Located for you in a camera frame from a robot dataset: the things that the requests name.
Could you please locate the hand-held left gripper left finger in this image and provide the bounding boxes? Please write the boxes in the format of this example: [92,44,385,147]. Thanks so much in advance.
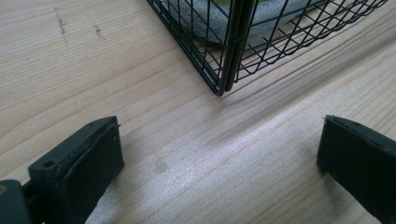
[27,115,125,224]

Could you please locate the black wire basket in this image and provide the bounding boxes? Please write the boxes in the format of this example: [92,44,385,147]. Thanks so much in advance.
[146,0,389,97]

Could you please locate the grey sponge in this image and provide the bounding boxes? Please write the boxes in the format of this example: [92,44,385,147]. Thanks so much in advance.
[169,0,332,45]

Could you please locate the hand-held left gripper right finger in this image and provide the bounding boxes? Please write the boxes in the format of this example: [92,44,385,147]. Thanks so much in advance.
[316,114,396,224]

